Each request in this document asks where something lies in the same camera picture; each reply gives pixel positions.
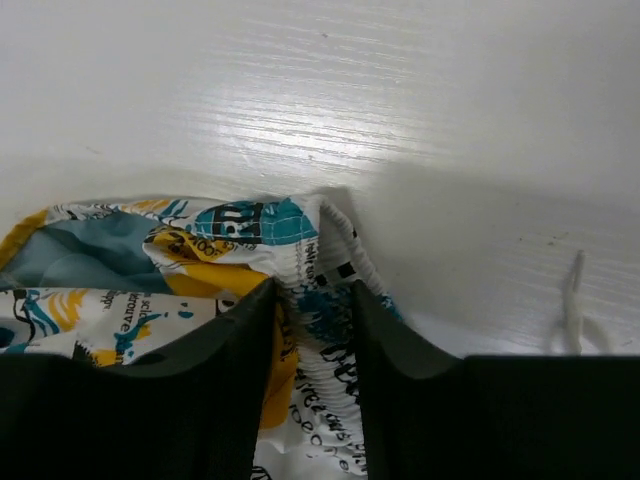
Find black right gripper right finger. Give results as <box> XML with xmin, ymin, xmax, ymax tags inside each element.
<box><xmin>352</xmin><ymin>282</ymin><xmax>639</xmax><ymax>479</ymax></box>

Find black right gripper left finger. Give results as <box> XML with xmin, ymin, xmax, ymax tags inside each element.
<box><xmin>1</xmin><ymin>279</ymin><xmax>276</xmax><ymax>479</ymax></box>

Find patterned white teal yellow shorts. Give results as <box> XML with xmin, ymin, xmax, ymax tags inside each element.
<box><xmin>1</xmin><ymin>195</ymin><xmax>394</xmax><ymax>479</ymax></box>

